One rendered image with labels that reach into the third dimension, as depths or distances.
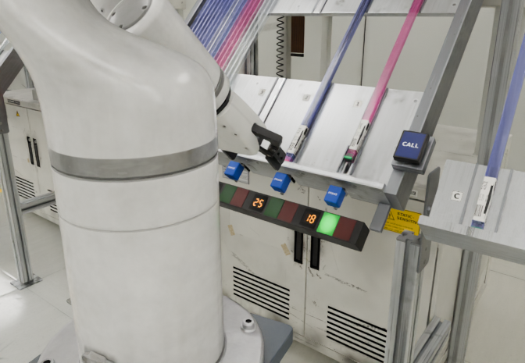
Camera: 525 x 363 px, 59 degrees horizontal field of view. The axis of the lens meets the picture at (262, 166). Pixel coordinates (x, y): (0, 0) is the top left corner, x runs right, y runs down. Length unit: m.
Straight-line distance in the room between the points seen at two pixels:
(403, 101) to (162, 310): 0.61
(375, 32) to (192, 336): 2.61
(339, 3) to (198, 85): 0.78
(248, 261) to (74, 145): 1.17
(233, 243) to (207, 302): 1.09
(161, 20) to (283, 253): 0.93
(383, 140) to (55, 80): 0.60
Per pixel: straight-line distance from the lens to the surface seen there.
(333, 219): 0.78
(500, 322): 1.83
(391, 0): 1.03
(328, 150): 0.83
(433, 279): 1.17
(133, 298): 0.34
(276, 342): 0.45
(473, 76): 2.71
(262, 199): 0.85
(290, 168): 0.82
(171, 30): 0.55
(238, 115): 0.63
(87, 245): 0.34
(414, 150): 0.73
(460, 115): 2.75
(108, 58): 0.30
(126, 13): 0.56
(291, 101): 0.93
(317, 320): 1.38
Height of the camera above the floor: 0.98
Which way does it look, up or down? 18 degrees down
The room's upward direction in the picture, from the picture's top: straight up
